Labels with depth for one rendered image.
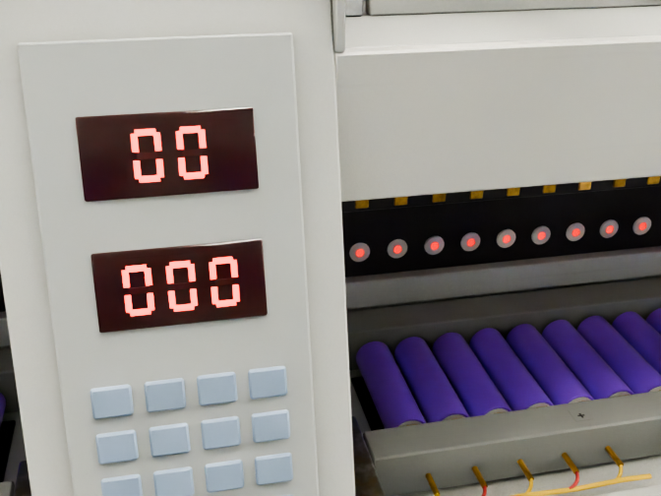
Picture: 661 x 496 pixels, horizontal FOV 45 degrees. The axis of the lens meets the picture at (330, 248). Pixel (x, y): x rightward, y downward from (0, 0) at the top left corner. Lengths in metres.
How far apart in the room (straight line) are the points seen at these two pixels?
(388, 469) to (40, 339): 0.16
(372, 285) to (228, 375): 0.20
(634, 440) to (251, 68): 0.24
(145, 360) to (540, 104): 0.14
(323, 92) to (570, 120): 0.08
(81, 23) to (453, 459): 0.22
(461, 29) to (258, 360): 0.12
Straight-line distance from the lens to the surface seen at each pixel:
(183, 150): 0.22
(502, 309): 0.44
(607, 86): 0.26
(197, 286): 0.22
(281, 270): 0.22
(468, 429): 0.35
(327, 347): 0.24
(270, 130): 0.22
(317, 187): 0.23
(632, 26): 0.28
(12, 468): 0.39
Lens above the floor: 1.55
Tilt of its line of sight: 12 degrees down
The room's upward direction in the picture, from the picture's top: 3 degrees counter-clockwise
